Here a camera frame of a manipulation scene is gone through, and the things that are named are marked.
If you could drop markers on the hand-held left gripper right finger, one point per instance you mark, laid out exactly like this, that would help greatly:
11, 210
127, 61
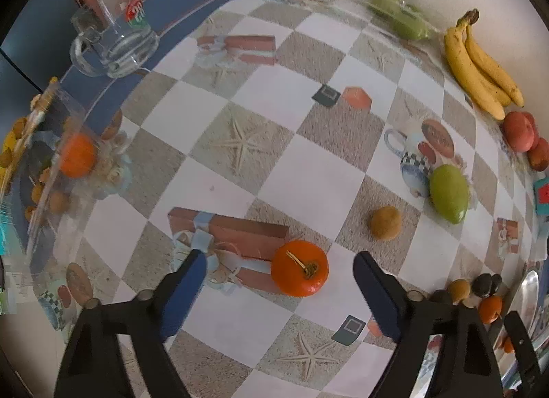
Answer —
377, 295

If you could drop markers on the bagged green pear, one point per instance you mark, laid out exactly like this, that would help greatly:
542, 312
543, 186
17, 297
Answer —
384, 2
411, 25

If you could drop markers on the small tan round fruit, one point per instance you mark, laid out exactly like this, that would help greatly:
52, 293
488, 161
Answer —
459, 289

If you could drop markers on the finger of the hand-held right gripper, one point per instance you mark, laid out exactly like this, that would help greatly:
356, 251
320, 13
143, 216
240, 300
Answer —
521, 350

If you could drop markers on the clear plastic fruit container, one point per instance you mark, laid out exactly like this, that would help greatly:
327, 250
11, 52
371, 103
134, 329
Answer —
47, 157

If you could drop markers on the pile of small yellow fruits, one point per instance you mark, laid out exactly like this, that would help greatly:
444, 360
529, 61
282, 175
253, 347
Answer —
40, 179

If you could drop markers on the red apple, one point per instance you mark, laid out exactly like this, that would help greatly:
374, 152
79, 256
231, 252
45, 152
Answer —
539, 154

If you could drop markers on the small brown round fruit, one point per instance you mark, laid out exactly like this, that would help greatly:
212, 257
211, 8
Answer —
386, 222

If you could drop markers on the tangerine in plastic container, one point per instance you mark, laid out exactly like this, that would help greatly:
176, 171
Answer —
77, 155

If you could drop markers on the red peaches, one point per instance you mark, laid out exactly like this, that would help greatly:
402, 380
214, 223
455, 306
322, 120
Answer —
519, 132

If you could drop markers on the round metal tray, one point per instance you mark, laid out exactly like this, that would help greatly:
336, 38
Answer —
535, 295

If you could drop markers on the checkered printed tablecloth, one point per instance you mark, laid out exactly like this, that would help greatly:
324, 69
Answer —
257, 157

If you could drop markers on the black plum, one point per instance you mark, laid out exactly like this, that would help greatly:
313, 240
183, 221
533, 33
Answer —
484, 285
439, 296

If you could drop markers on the clear glass mug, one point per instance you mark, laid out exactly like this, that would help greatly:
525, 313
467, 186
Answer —
113, 37

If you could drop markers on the clear plastic bag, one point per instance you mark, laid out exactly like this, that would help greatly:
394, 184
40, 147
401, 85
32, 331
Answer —
394, 7

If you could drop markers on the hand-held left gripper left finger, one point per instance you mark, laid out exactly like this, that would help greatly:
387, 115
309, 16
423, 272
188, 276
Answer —
184, 290

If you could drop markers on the teal plastic box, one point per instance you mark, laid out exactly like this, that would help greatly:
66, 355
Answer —
541, 196

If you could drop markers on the tangerine with long stem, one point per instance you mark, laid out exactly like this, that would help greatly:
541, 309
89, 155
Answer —
296, 275

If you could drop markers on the bunch of yellow bananas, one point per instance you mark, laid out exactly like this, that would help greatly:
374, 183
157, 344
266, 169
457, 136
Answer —
472, 67

